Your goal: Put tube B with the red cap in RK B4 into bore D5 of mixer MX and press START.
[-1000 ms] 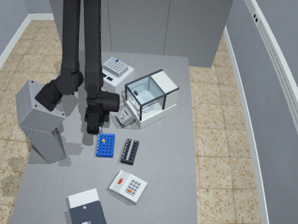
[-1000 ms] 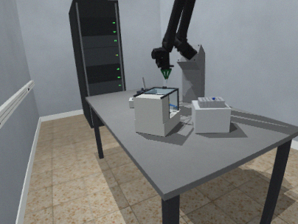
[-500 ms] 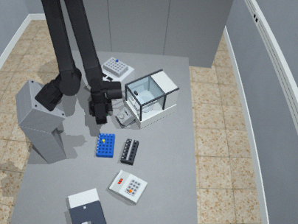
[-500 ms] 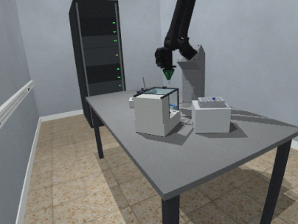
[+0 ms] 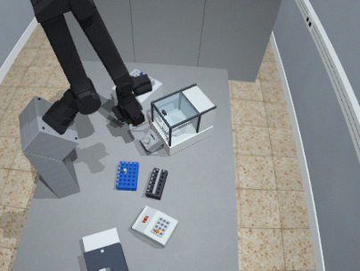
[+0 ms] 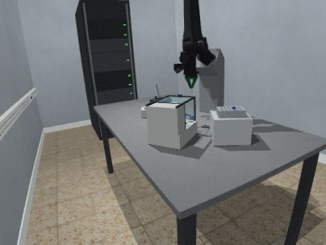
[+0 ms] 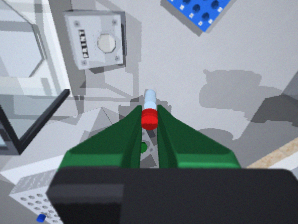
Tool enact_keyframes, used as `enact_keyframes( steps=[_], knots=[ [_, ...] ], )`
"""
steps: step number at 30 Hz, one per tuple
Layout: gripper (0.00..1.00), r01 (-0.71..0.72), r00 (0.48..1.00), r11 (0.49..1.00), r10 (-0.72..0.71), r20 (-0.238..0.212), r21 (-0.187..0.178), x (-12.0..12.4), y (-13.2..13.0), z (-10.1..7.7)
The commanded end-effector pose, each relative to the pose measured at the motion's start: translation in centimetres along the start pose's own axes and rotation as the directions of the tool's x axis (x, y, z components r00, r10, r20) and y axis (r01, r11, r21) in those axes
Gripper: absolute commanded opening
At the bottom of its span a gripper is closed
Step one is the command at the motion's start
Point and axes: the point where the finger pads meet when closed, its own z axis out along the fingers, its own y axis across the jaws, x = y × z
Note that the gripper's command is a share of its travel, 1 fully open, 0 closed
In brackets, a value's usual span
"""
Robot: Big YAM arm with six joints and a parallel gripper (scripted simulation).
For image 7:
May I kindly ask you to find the white analytical balance with glass draft shield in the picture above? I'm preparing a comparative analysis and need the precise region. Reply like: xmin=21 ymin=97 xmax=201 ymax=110
xmin=0 ymin=0 xmax=127 ymax=156

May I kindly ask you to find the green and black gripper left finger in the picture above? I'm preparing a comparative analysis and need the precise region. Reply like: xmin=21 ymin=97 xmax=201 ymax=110
xmin=57 ymin=105 xmax=142 ymax=170

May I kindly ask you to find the blue tube rack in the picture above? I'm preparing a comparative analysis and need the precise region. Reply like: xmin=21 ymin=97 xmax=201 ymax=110
xmin=167 ymin=0 xmax=230 ymax=32

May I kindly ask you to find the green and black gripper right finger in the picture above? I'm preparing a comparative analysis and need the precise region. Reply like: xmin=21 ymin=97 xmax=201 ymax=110
xmin=157 ymin=105 xmax=241 ymax=168

